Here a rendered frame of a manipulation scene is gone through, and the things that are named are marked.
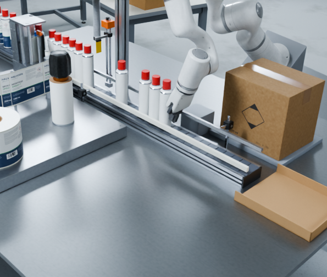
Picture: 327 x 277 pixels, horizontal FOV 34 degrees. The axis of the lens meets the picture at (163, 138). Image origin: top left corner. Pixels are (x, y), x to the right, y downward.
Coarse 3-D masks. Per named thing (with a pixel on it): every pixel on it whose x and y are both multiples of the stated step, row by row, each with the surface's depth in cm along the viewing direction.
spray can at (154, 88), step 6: (156, 78) 212; (156, 84) 213; (150, 90) 214; (156, 90) 213; (150, 96) 216; (156, 96) 215; (150, 102) 217; (156, 102) 216; (150, 108) 218; (156, 108) 217; (150, 114) 219; (156, 114) 219
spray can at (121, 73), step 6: (120, 60) 225; (120, 66) 224; (120, 72) 225; (126, 72) 226; (120, 78) 226; (126, 78) 227; (120, 84) 227; (126, 84) 229; (120, 90) 229; (126, 90) 230; (120, 96) 230; (126, 96) 232; (126, 102) 233
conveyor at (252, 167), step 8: (96, 88) 249; (96, 96) 242; (112, 96) 242; (112, 104) 235; (128, 104) 236; (128, 112) 230; (144, 120) 224; (176, 128) 219; (176, 136) 213; (192, 136) 214; (184, 144) 209; (208, 144) 209; (200, 152) 204; (224, 152) 205; (216, 160) 199; (240, 160) 200; (232, 168) 195; (256, 168) 195
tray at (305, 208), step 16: (272, 176) 200; (288, 176) 199; (304, 176) 194; (256, 192) 190; (272, 192) 191; (288, 192) 191; (304, 192) 192; (320, 192) 191; (256, 208) 180; (272, 208) 183; (288, 208) 183; (304, 208) 183; (320, 208) 184; (288, 224) 173; (304, 224) 176; (320, 224) 171
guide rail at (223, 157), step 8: (104, 96) 235; (120, 104) 229; (136, 112) 223; (152, 120) 217; (168, 128) 212; (184, 136) 207; (192, 144) 205; (200, 144) 202; (208, 152) 200; (216, 152) 198; (224, 160) 196; (232, 160) 193; (240, 168) 192; (248, 168) 190
